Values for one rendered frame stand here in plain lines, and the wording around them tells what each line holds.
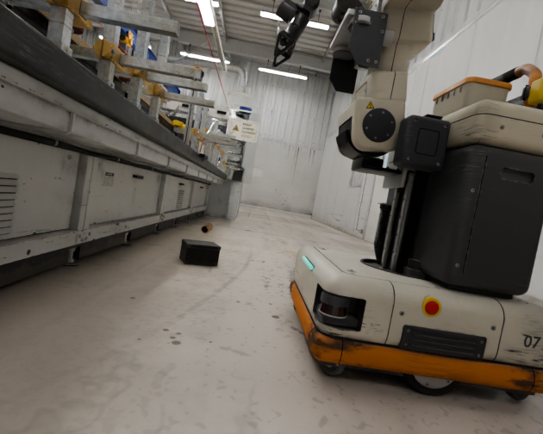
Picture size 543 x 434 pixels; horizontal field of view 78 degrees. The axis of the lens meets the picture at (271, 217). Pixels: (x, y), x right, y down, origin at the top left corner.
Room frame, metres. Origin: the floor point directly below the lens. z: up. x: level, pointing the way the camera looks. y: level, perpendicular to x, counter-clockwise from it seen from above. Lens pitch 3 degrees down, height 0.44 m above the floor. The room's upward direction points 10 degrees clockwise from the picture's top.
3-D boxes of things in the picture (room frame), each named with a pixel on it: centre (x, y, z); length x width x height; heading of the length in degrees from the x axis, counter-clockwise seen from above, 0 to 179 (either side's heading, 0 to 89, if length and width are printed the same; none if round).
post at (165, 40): (1.57, 0.62, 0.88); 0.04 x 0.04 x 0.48; 3
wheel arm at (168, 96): (1.61, 0.58, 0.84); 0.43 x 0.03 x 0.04; 93
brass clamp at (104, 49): (1.09, 0.59, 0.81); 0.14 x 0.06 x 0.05; 3
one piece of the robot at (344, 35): (1.15, -0.19, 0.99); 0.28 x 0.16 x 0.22; 3
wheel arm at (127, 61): (1.11, 0.55, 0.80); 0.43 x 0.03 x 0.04; 93
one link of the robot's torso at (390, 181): (1.10, -0.32, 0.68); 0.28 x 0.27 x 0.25; 3
